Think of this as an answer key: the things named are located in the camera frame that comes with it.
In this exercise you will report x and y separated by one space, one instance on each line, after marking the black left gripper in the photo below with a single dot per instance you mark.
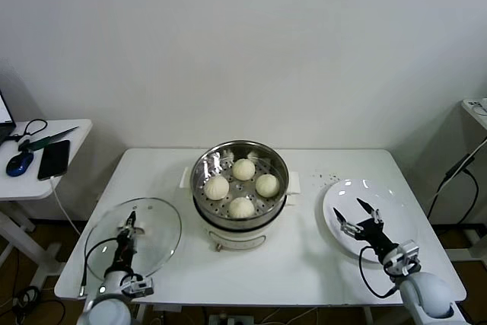
126 249

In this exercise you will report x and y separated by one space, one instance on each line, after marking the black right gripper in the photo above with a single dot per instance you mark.
374 235

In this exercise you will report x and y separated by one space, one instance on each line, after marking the round glass pot lid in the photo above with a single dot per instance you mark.
163 226

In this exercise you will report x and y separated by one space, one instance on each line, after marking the white steamed baozi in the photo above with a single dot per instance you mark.
267 185
244 169
241 208
217 188

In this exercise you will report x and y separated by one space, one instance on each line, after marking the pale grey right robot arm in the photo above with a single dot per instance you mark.
426 294

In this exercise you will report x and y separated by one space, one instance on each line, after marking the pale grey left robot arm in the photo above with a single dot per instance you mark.
108 310

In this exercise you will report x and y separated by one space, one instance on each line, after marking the perforated stainless steel steamer basket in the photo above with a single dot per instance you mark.
218 215

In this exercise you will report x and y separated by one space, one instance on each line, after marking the large white round plate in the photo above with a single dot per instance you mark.
395 211

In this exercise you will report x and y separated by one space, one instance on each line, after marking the black smartphone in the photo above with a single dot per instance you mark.
53 159

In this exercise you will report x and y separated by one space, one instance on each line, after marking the white electric cooker base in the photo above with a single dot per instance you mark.
236 241

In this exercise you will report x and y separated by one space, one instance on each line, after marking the small white side table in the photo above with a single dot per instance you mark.
23 188

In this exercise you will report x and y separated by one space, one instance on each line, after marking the blue computer mouse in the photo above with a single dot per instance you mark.
19 164

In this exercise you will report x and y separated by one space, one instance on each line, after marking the black laptop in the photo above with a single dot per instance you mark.
3 132

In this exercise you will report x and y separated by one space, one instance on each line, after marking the white power strip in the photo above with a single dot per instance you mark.
473 106

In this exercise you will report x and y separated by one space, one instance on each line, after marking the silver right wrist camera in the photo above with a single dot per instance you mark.
405 254

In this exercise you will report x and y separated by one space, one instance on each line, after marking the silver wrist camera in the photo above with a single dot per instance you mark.
139 287
405 254

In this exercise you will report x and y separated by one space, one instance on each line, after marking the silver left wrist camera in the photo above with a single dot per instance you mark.
139 287

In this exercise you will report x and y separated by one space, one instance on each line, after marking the white desk with frame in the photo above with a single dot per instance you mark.
460 254

